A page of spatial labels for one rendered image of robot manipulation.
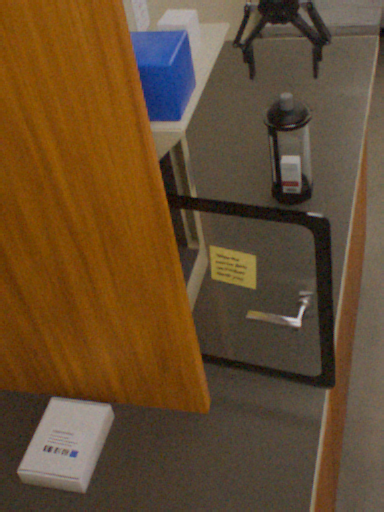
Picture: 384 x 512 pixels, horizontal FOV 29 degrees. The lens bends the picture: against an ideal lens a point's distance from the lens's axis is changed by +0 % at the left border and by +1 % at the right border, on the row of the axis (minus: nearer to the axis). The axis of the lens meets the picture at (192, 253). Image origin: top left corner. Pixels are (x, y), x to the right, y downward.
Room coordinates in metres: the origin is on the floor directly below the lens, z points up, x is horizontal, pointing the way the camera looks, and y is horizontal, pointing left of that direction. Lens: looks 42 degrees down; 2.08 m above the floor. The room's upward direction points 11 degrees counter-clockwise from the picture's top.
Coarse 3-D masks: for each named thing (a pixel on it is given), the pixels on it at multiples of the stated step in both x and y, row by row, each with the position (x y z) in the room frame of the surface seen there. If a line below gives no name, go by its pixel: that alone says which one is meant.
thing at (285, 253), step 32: (192, 224) 0.89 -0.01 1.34; (224, 224) 0.86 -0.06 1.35; (256, 224) 0.84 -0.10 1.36; (288, 224) 0.81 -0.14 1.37; (320, 224) 0.79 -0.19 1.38; (192, 256) 0.89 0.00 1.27; (256, 256) 0.84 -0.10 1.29; (288, 256) 0.81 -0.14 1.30; (320, 256) 0.79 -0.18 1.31; (192, 288) 0.90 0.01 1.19; (224, 288) 0.87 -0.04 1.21; (256, 288) 0.84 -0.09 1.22; (288, 288) 0.82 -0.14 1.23; (320, 288) 0.79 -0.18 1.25; (224, 320) 0.88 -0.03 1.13; (320, 320) 0.79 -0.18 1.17; (224, 352) 0.88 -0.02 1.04; (256, 352) 0.85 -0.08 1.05; (288, 352) 0.82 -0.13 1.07; (320, 352) 0.79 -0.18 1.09; (320, 384) 0.79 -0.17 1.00
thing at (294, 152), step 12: (264, 120) 1.40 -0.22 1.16; (288, 132) 1.37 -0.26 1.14; (300, 132) 1.37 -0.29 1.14; (288, 144) 1.37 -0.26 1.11; (300, 144) 1.37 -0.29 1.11; (288, 156) 1.37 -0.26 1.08; (300, 156) 1.37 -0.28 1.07; (288, 168) 1.37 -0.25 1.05; (300, 168) 1.37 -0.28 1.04; (288, 180) 1.37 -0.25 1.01; (300, 180) 1.37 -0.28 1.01; (288, 192) 1.37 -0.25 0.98; (300, 192) 1.37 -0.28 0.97
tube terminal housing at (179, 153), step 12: (156, 0) 1.21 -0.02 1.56; (132, 12) 1.11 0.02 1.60; (156, 12) 1.20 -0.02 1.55; (132, 24) 1.10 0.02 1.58; (156, 24) 1.19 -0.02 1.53; (180, 144) 1.23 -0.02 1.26; (180, 156) 1.24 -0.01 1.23; (180, 168) 1.24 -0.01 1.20; (180, 180) 1.24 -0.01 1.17; (180, 192) 1.22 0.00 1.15; (192, 192) 1.21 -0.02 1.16
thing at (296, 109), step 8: (280, 96) 1.42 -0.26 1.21; (288, 96) 1.41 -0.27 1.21; (272, 104) 1.44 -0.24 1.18; (280, 104) 1.41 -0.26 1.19; (288, 104) 1.40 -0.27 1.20; (296, 104) 1.42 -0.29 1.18; (272, 112) 1.41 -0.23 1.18; (280, 112) 1.40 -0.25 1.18; (288, 112) 1.39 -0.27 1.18; (296, 112) 1.39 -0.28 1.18; (304, 112) 1.39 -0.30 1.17; (272, 120) 1.39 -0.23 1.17; (280, 120) 1.38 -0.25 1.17; (288, 120) 1.37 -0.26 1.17; (296, 120) 1.37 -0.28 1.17
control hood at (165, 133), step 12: (204, 24) 1.20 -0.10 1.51; (216, 24) 1.19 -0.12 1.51; (204, 36) 1.16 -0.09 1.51; (216, 36) 1.15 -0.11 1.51; (204, 48) 1.11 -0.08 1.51; (216, 48) 1.11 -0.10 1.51; (204, 60) 1.07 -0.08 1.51; (204, 72) 1.04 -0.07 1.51; (204, 84) 1.01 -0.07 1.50; (192, 96) 0.97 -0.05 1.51; (192, 108) 0.95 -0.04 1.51; (180, 120) 0.92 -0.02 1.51; (156, 132) 0.91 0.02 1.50; (168, 132) 0.90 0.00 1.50; (180, 132) 0.89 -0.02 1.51; (156, 144) 0.91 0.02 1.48; (168, 144) 0.90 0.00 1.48
